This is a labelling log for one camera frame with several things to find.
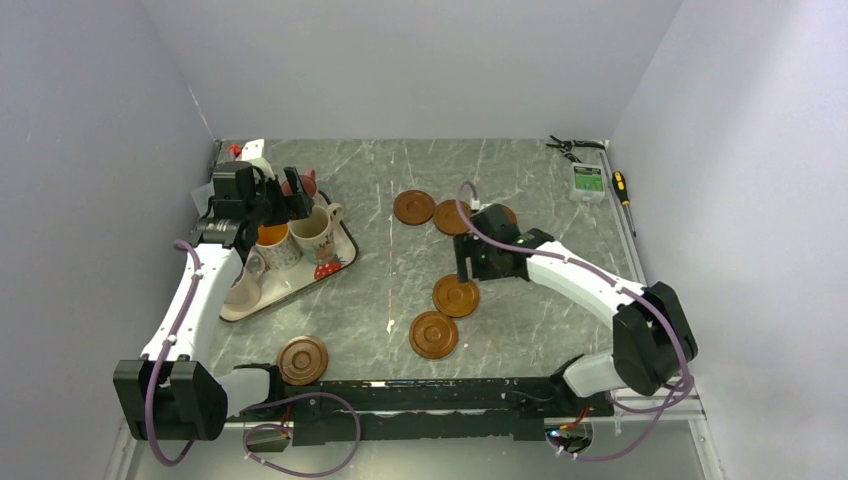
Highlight clear plastic screw box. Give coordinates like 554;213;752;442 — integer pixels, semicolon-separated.
190;183;214;216

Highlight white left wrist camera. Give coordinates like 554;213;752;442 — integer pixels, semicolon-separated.
227;139;275;178

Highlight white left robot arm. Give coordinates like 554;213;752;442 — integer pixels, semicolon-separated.
113;161;314;442

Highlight orange interior white mug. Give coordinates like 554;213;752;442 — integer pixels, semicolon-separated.
255;224;302;271

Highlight black pliers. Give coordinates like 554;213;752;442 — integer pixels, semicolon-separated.
545;135;606;163

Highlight black base frame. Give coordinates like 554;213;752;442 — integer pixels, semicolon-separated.
229;367;614;446

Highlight dark brown wooden coaster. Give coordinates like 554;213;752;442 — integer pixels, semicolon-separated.
277;335;329;386

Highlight white strawberry serving tray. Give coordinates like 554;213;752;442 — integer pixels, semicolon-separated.
220;192;359;323

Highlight pink mug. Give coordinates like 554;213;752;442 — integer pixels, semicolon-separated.
281;168;319;200

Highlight yellow black screwdriver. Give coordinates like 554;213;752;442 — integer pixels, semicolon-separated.
612;171;637;238

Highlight white green electronic device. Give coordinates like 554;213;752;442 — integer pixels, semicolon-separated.
569;162;606;204

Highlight cream patterned mug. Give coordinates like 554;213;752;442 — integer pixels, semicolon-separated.
288;203;345;266

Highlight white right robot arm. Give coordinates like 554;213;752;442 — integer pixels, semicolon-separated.
454;204;698;415

